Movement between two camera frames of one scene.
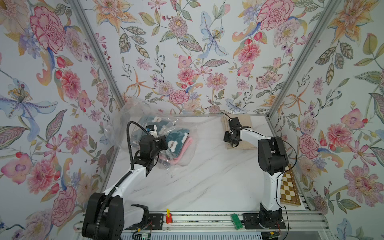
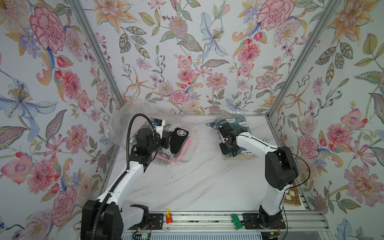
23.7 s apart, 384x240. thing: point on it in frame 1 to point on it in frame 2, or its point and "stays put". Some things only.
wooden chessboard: x=289 y=192 stays put
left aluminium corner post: x=108 y=67 stays put
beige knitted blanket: x=245 y=120 to x=240 y=157
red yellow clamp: x=169 y=219 stays put
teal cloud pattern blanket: x=175 y=139 to x=238 y=123
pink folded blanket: x=173 y=161 stays put
